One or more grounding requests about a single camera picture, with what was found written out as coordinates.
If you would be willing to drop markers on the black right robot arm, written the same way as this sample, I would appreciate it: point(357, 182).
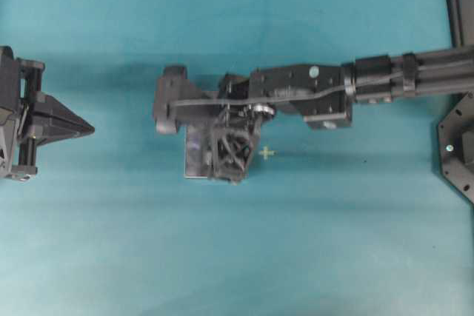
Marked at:
point(323, 96)

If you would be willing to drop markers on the shiny metal base plate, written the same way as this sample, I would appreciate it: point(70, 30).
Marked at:
point(195, 153)

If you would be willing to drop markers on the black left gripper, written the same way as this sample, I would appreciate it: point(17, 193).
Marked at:
point(20, 84)

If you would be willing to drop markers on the black aluminium frame rail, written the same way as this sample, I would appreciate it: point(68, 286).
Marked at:
point(459, 1)

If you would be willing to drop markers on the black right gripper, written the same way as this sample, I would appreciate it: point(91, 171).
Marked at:
point(249, 117)

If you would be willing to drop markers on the yellow cross tape marker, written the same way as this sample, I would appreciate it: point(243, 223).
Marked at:
point(266, 152)

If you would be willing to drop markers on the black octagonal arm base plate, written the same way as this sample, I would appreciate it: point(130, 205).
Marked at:
point(454, 146)

